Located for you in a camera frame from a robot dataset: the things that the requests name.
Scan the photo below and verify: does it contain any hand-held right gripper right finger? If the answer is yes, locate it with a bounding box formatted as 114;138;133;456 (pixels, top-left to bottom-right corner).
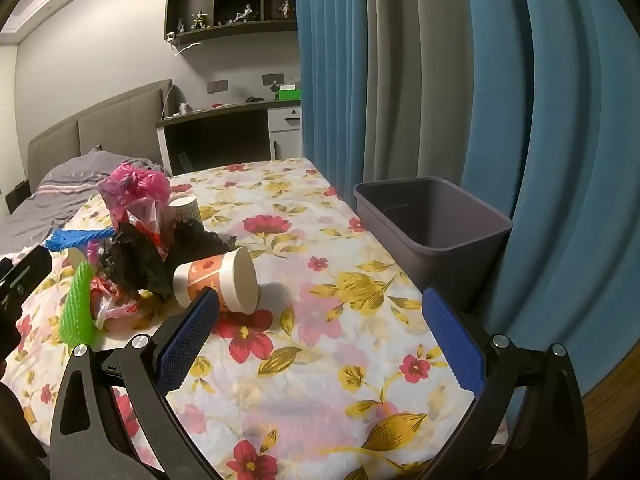
421;286;590;480

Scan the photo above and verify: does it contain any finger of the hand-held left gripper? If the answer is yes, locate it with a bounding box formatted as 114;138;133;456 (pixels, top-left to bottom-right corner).
0;247;53;321

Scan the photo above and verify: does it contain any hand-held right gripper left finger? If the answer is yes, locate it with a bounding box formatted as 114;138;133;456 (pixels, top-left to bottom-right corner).
49;287;222;480

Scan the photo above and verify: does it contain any green foam net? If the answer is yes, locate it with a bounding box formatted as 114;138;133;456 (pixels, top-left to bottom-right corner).
57;261;97;348

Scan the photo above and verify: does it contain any blue foam net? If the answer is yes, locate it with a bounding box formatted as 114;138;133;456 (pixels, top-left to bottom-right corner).
45;227;118;252

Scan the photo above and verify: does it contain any orange paper cup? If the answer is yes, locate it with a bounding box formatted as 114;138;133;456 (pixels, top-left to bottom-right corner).
172;247;262;315

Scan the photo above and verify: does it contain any grey plastic bin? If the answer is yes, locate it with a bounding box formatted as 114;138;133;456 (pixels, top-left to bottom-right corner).
353;176;514;313

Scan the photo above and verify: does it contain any red print plastic bag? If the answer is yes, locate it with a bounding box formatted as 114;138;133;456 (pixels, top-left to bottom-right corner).
89;275;156;332
122;200;176;261

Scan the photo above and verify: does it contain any black plastic bag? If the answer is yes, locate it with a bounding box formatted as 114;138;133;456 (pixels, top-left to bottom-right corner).
97;217;238;305

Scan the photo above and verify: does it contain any grey striped duvet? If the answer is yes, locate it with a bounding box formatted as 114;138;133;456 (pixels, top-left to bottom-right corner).
0;146;166;256

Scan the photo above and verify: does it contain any floral tablecloth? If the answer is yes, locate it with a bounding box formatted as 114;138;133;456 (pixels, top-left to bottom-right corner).
0;156;506;480

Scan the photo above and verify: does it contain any grey bed headboard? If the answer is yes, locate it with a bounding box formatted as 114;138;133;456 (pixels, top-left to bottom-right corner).
27;79;174;193

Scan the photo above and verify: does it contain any dark desk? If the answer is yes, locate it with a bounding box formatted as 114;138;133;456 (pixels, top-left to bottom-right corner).
156;99;302;177

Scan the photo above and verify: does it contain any white drawer cabinet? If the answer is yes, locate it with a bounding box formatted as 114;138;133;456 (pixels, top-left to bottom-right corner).
267;106;303;161

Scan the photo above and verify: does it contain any grey curtain panel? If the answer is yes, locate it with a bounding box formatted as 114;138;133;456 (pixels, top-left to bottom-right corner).
364;0;473;196

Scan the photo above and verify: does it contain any group of shelf figurines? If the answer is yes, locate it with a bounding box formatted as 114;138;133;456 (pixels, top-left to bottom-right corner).
175;0;293;33

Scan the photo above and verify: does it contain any black bed frame panel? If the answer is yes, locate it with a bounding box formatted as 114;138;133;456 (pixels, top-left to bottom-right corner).
5;180;26;213

